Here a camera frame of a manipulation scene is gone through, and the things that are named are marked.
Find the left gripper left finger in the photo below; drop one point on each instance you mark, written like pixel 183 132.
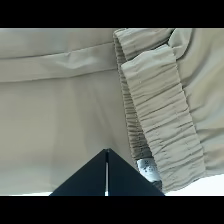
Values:
pixel 90 180

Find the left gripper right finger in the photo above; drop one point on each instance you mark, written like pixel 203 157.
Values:
pixel 126 180

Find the beige trousers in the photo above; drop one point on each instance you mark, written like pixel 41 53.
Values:
pixel 66 113

